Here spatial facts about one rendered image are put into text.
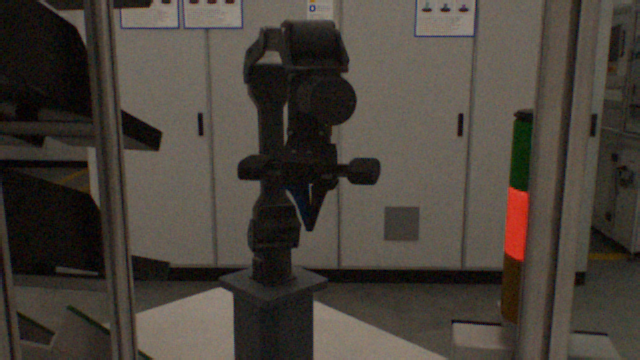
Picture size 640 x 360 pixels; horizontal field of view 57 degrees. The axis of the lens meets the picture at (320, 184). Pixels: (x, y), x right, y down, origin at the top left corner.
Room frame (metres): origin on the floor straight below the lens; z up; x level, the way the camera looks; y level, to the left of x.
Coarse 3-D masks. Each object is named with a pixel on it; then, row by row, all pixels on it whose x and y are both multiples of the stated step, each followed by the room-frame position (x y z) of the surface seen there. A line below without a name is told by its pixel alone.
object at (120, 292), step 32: (96, 0) 0.55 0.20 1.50; (96, 32) 0.56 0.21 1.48; (96, 64) 0.56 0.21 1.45; (96, 96) 0.55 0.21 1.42; (96, 128) 0.55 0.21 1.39; (0, 192) 0.40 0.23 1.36; (0, 224) 0.40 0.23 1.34; (128, 224) 0.57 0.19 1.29; (0, 256) 0.40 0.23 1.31; (128, 256) 0.56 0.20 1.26; (0, 288) 0.39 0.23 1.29; (128, 288) 0.57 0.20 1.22; (0, 320) 0.39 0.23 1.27; (128, 320) 0.55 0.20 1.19; (0, 352) 0.38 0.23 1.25; (128, 352) 0.55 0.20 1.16
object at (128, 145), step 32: (0, 0) 0.49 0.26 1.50; (32, 0) 0.52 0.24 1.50; (0, 32) 0.48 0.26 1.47; (32, 32) 0.51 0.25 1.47; (64, 32) 0.55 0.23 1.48; (0, 64) 0.48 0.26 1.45; (32, 64) 0.51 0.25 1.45; (64, 64) 0.54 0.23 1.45; (0, 96) 0.55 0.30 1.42; (32, 96) 0.53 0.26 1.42; (64, 96) 0.54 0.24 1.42; (128, 128) 0.62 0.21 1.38
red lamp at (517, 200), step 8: (512, 192) 0.41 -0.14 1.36; (520, 192) 0.40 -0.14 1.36; (512, 200) 0.41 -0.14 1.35; (520, 200) 0.40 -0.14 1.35; (512, 208) 0.41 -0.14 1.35; (520, 208) 0.40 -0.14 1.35; (512, 216) 0.41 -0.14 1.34; (520, 216) 0.40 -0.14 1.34; (512, 224) 0.41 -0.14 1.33; (520, 224) 0.40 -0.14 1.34; (512, 232) 0.41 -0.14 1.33; (520, 232) 0.40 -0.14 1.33; (512, 240) 0.41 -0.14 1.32; (520, 240) 0.40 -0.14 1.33; (504, 248) 0.42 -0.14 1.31; (512, 248) 0.41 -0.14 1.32; (520, 248) 0.40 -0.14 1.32; (512, 256) 0.41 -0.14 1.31; (520, 256) 0.40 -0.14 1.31
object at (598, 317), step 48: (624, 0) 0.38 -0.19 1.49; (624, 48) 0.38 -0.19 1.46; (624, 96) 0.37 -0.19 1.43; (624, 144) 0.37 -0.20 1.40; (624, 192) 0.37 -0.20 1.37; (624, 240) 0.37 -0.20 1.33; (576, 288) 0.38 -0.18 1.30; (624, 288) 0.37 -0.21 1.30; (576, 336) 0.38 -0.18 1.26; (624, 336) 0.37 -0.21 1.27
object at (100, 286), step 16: (0, 128) 0.58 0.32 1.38; (16, 128) 0.57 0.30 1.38; (32, 128) 0.57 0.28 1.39; (48, 128) 0.57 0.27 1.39; (64, 128) 0.56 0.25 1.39; (80, 128) 0.56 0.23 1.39; (16, 272) 0.58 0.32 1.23; (32, 272) 0.58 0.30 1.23; (64, 288) 0.57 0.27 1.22; (80, 288) 0.56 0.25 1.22; (96, 288) 0.56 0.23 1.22
